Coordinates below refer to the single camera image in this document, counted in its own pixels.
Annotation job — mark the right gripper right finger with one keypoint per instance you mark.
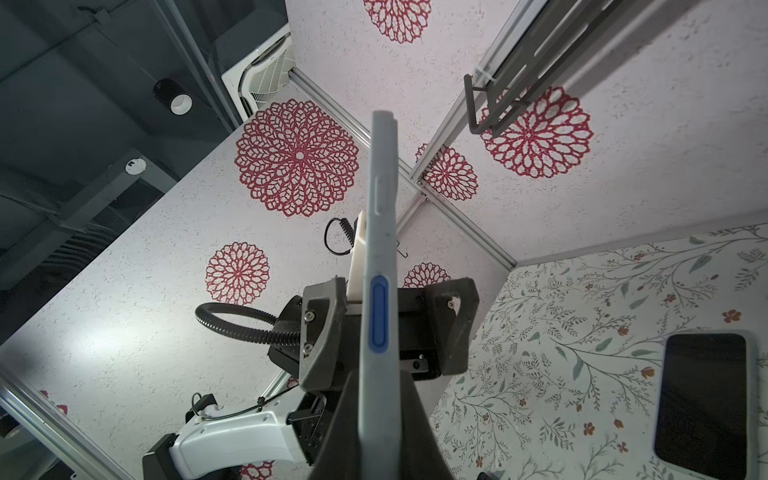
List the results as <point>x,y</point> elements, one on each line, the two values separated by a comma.
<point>420,456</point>

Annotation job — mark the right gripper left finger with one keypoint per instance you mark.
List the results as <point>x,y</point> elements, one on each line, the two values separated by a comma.
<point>339,457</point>

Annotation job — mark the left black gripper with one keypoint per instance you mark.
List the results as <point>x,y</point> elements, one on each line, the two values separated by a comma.
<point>433,333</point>

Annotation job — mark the black phone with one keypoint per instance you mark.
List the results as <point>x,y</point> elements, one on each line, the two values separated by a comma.
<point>379,410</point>

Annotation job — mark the black phone removed from case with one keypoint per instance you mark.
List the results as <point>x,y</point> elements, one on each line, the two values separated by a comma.
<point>706,423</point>

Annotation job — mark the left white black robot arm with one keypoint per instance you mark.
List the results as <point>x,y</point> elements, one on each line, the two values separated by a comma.
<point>286,422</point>

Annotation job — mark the round ceiling spotlight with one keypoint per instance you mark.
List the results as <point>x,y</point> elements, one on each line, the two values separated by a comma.
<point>171,95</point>

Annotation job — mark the grey slotted wall shelf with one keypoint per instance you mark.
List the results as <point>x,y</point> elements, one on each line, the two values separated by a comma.
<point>557,37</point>

